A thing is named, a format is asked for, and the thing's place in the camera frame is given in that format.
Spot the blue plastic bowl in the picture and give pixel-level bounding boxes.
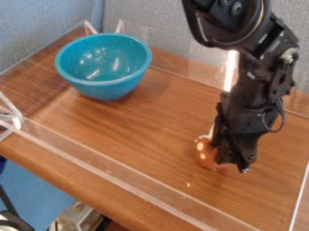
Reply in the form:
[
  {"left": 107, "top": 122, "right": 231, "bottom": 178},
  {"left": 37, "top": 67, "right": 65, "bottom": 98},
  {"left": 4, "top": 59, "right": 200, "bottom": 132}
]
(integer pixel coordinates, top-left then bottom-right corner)
[{"left": 55, "top": 33, "right": 152, "bottom": 101}]

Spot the orange toy mushroom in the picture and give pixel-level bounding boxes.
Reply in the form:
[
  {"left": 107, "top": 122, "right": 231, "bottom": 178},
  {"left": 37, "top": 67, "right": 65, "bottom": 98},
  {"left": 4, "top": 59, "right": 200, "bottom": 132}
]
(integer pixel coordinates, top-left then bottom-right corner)
[{"left": 192, "top": 128, "right": 230, "bottom": 171}]

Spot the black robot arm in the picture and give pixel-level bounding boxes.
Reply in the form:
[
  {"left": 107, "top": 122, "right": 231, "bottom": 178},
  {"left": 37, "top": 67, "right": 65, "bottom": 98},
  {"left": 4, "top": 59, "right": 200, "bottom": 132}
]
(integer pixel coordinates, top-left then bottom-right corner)
[{"left": 182, "top": 0, "right": 299, "bottom": 173}]

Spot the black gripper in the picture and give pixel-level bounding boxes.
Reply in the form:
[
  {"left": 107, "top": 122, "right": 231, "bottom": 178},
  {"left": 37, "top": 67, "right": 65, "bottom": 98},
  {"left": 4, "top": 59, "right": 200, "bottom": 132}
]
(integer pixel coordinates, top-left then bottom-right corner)
[{"left": 211, "top": 92, "right": 282, "bottom": 173}]

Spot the clear acrylic barrier frame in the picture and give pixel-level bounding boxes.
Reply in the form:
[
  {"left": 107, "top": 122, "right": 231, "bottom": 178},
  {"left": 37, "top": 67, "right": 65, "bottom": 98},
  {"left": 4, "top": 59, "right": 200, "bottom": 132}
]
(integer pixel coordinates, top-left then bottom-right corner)
[{"left": 0, "top": 23, "right": 309, "bottom": 231}]

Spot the black chair frame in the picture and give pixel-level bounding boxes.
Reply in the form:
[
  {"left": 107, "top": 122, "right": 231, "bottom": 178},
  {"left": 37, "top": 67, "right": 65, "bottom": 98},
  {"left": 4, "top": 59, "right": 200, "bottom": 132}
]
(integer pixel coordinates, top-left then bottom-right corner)
[{"left": 0, "top": 185, "right": 35, "bottom": 231}]

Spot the white device under table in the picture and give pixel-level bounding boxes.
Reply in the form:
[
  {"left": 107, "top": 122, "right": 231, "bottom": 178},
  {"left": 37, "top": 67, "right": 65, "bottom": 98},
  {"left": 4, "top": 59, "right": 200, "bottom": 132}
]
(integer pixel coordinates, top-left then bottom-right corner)
[{"left": 48, "top": 202, "right": 104, "bottom": 231}]

